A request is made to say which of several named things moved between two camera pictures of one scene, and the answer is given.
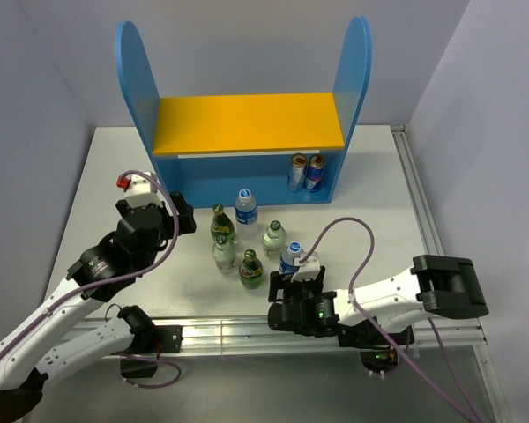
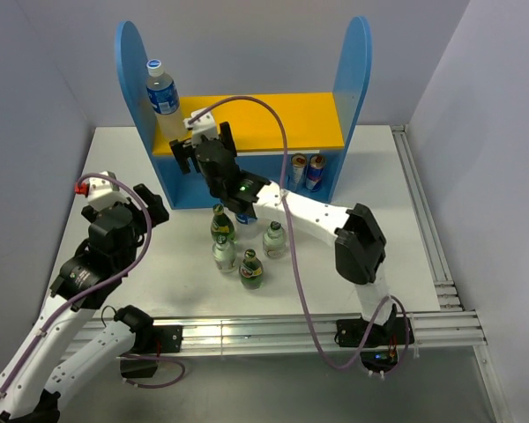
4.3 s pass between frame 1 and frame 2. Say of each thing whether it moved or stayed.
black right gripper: moved
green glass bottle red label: stayed
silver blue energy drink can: stayed
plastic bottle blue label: moved
